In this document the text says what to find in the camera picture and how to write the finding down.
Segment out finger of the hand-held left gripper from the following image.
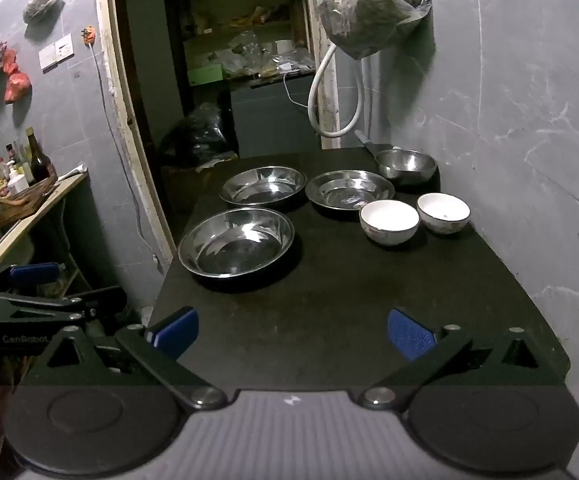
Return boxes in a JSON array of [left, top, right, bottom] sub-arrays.
[[0, 261, 66, 302], [0, 286, 129, 323]]

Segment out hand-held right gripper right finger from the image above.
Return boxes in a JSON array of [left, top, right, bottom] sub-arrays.
[[359, 308, 565, 408]]

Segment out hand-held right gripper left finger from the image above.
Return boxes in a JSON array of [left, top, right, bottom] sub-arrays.
[[30, 306, 229, 413]]

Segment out stainless steel deep plate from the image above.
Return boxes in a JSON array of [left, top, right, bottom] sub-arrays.
[[178, 206, 295, 279], [220, 165, 307, 207]]

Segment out white ceramic bowl red rim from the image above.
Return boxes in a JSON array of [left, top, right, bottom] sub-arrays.
[[359, 200, 420, 247]]

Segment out white ceramic bowl dark rim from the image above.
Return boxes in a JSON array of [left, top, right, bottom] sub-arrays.
[[417, 192, 471, 235]]

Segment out wide-rimmed stainless steel plate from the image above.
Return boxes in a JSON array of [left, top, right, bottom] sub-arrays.
[[305, 170, 396, 211]]

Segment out stainless steel bowl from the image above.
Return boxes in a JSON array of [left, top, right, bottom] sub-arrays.
[[374, 148, 437, 186]]

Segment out cream kitchen counter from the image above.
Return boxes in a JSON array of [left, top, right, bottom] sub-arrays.
[[0, 162, 90, 266]]

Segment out wooden ladle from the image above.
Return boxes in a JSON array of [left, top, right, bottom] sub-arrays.
[[0, 195, 35, 218]]

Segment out wooden cutting board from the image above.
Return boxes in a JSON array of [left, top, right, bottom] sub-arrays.
[[0, 175, 58, 238]]

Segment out white pump bottle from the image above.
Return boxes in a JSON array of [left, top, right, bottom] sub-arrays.
[[7, 162, 29, 193]]

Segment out dark wine bottle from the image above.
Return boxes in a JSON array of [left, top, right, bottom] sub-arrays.
[[24, 127, 53, 183]]

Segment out clear glass bottle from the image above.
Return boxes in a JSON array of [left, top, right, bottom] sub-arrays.
[[18, 141, 34, 183]]

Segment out black garbage bag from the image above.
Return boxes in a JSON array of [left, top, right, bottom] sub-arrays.
[[158, 102, 235, 168]]

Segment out grey cabinet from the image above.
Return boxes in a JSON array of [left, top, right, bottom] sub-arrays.
[[230, 72, 330, 158]]

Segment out green box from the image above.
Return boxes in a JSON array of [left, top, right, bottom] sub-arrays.
[[188, 64, 225, 86]]

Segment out dark hanging bag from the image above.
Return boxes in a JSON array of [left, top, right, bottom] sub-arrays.
[[23, 0, 65, 25]]

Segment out storage shelving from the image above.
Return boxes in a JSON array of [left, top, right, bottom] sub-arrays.
[[170, 0, 315, 86]]

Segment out plastic bag of dried herbs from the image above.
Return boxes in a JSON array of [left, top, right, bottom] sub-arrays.
[[318, 0, 433, 59]]

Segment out thin wall cable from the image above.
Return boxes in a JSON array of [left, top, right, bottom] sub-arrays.
[[87, 42, 163, 273]]

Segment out cream door frame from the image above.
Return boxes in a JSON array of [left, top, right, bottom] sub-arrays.
[[92, 0, 175, 271]]

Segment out white hose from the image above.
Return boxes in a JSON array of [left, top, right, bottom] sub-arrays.
[[308, 42, 365, 137]]

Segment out white charger cable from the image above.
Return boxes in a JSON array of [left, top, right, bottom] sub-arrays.
[[282, 62, 315, 111]]

